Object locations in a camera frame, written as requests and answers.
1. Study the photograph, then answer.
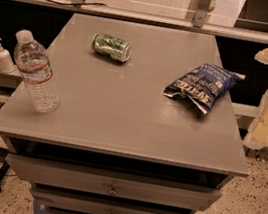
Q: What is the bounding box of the clear plastic water bottle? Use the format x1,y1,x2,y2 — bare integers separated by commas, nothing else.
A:
13,30,60,113

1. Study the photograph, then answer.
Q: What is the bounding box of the green soda can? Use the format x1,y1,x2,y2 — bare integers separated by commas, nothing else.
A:
91,33,131,63

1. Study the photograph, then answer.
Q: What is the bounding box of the blue chip bag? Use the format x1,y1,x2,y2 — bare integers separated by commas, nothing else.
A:
163,63,244,114

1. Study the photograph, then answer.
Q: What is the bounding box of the grey drawer cabinet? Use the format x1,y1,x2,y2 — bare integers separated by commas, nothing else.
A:
0,14,248,214

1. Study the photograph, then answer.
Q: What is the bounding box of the white pump dispenser bottle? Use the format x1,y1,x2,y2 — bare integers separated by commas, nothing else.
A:
0,38,15,74

